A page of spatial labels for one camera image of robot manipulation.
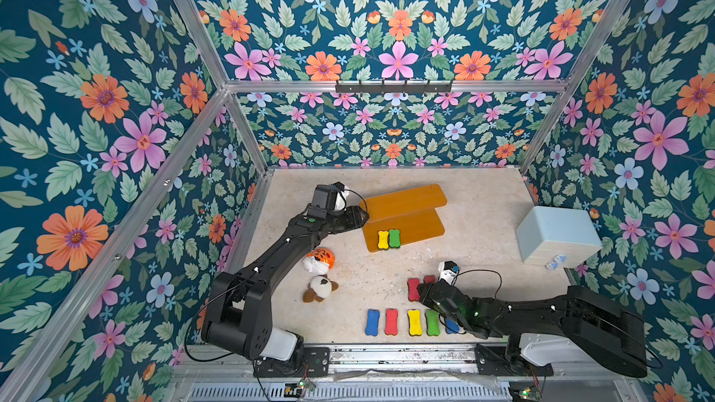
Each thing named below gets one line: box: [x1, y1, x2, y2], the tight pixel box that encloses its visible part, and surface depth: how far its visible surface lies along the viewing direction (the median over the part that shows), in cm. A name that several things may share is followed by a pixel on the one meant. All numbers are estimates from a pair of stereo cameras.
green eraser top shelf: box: [424, 308, 441, 336], surface depth 80 cm
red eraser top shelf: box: [385, 308, 399, 336], surface depth 82 cm
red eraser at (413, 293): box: [406, 277, 421, 302], surface depth 88 cm
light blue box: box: [515, 205, 604, 269], surface depth 86 cm
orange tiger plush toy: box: [302, 247, 337, 276], surface depth 89 cm
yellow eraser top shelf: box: [407, 308, 424, 336], surface depth 80 cm
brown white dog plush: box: [302, 274, 339, 303], surface depth 86 cm
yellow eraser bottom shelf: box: [377, 230, 390, 250], surface depth 97 cm
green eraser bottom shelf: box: [389, 228, 401, 248], surface depth 98 cm
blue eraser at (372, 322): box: [364, 308, 381, 337], surface depth 82 cm
